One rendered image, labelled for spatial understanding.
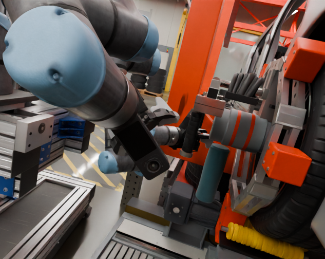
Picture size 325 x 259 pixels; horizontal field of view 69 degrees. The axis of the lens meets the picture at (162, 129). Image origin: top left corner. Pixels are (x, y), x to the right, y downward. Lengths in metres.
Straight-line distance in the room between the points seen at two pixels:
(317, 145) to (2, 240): 1.14
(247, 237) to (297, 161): 0.41
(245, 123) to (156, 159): 0.55
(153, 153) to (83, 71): 0.20
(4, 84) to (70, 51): 0.65
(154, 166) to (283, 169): 0.33
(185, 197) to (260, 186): 0.64
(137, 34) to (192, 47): 1.01
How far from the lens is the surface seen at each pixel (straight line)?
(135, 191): 1.74
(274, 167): 0.60
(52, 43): 0.21
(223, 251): 1.34
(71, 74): 0.20
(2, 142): 0.81
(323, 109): 0.68
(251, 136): 0.87
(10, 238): 1.22
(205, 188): 1.09
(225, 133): 0.87
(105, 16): 0.33
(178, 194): 1.29
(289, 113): 0.68
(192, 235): 1.58
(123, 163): 0.80
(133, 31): 0.37
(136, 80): 9.39
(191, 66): 1.36
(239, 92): 0.71
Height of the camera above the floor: 0.99
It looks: 13 degrees down
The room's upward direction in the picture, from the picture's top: 14 degrees clockwise
